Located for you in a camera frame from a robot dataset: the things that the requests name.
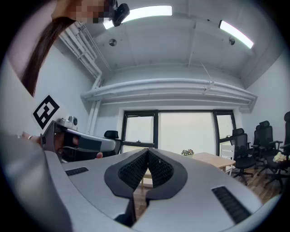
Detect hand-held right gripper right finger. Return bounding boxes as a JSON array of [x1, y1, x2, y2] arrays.
[[132, 148, 283, 232]]

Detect grey fisheye camera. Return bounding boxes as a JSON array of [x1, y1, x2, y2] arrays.
[[59, 116, 79, 131]]

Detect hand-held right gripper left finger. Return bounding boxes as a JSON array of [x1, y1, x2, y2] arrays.
[[44, 148, 150, 232]]

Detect long ceiling light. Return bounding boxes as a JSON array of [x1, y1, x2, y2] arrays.
[[218, 19, 254, 49], [103, 5, 173, 30]]

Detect white wall duct bundle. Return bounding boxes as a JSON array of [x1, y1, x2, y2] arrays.
[[80, 77, 258, 114]]

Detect cream crumpled cloth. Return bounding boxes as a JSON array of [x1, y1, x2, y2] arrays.
[[272, 152, 287, 163]]

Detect person's left forearm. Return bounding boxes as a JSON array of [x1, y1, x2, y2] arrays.
[[22, 132, 43, 146]]

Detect white wooden chair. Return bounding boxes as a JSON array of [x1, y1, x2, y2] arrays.
[[219, 143, 237, 177]]

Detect black mesh office chair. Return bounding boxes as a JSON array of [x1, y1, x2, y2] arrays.
[[229, 128, 257, 184], [103, 130, 123, 155], [262, 111, 290, 193], [251, 121, 284, 174]]

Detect white ceiling pipes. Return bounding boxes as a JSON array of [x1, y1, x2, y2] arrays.
[[58, 21, 112, 80]]

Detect black head camera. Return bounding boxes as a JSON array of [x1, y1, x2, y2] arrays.
[[108, 0, 131, 27]]

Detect person's face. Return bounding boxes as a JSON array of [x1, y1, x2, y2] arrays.
[[51, 0, 114, 24]]

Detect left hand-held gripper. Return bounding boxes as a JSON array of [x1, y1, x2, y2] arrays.
[[31, 95, 117, 163]]

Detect person's light top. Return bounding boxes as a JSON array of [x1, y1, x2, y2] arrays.
[[0, 55, 35, 136]]

